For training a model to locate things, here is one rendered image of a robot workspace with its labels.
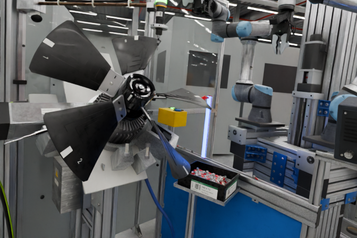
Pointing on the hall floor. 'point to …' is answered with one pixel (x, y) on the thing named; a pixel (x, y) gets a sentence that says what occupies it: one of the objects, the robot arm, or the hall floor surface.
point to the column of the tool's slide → (12, 161)
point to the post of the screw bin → (190, 215)
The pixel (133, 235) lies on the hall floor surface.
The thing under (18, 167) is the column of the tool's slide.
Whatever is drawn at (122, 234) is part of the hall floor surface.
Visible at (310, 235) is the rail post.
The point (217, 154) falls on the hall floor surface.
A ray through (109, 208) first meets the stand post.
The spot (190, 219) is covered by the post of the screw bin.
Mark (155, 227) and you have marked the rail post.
